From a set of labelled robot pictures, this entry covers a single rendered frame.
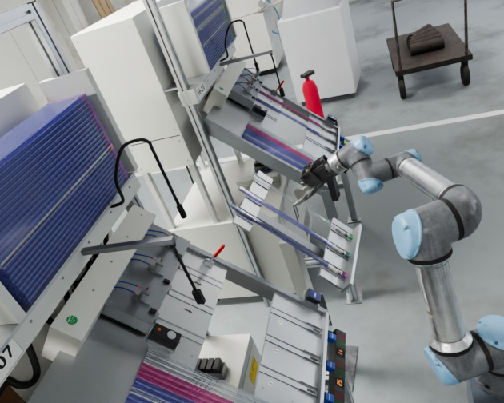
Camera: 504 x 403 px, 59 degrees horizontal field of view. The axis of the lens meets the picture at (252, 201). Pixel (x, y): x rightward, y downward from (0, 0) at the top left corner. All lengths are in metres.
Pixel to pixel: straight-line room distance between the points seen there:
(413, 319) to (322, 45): 3.20
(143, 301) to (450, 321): 0.82
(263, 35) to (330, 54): 1.81
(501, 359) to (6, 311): 1.23
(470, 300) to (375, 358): 0.59
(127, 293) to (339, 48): 4.02
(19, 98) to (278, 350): 1.04
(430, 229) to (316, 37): 3.90
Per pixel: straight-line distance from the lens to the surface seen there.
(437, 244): 1.21
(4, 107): 1.37
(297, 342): 1.50
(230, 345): 1.79
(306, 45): 4.96
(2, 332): 1.05
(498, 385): 1.57
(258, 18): 6.51
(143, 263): 1.35
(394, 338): 2.45
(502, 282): 2.69
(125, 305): 1.26
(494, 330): 1.46
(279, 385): 1.39
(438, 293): 1.29
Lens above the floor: 1.91
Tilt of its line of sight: 31 degrees down
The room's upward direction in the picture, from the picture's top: 20 degrees counter-clockwise
